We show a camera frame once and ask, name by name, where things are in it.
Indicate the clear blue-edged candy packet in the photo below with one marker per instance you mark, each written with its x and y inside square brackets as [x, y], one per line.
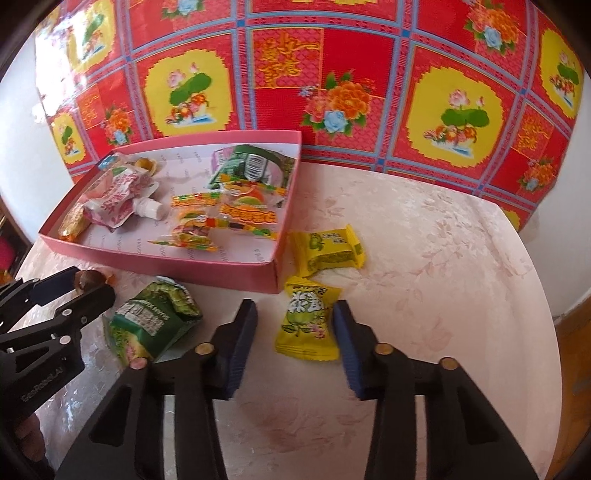
[110, 161]

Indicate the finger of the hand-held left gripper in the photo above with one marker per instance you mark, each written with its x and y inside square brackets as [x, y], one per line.
[48, 284]
[85, 307]

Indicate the green snack packet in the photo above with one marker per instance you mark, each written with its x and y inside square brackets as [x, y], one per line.
[147, 323]
[235, 168]

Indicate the yellow snack packet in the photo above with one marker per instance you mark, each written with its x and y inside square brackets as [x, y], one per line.
[328, 251]
[307, 323]

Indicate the white red spout pouch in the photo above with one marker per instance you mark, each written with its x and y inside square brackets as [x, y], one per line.
[115, 198]

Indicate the brown jelly cup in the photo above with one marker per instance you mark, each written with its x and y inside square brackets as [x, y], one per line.
[87, 279]

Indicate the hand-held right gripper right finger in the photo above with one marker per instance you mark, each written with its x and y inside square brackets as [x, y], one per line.
[348, 355]

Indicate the yellow cracker packet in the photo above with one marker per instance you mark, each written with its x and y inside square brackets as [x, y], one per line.
[71, 226]

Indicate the pink cardboard box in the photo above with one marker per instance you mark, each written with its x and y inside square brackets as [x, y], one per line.
[161, 272]

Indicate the orange yellow jelly packet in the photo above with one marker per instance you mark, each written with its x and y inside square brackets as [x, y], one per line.
[189, 233]
[251, 205]
[194, 200]

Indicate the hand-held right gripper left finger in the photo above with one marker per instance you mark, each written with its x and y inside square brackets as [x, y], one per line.
[242, 344]

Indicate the red floral printed cloth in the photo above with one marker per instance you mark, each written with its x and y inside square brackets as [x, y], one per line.
[346, 69]

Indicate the person's left hand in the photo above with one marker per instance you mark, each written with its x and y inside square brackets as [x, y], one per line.
[30, 438]

